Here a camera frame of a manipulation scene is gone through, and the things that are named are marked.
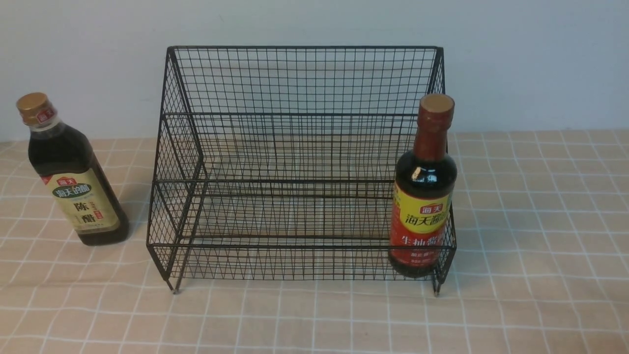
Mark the soy sauce bottle red label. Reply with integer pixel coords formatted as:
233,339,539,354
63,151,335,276
387,93,458,278

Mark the dark vinegar bottle gold cap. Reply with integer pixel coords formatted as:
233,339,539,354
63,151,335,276
16,92,130,246

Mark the black wire mesh shelf rack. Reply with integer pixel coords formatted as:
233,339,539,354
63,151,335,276
146,46,457,295

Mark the pink checkered tablecloth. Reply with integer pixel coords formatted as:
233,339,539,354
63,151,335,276
0,130,629,354

